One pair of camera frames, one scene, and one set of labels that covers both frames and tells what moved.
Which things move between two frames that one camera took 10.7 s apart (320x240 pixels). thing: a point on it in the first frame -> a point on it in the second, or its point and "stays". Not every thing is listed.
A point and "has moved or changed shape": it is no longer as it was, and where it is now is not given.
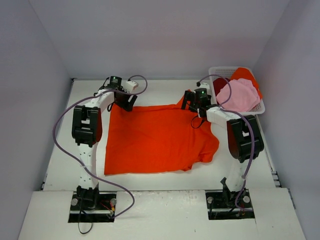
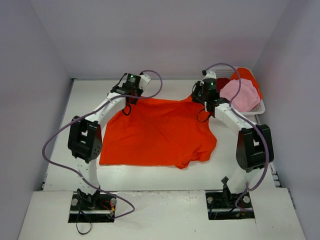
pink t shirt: x=244 y=97 stays
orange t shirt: x=156 y=139 has moved or changed shape
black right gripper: x=191 y=100 -> x=198 y=97
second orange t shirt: x=242 y=72 stays
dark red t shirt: x=219 y=83 stays
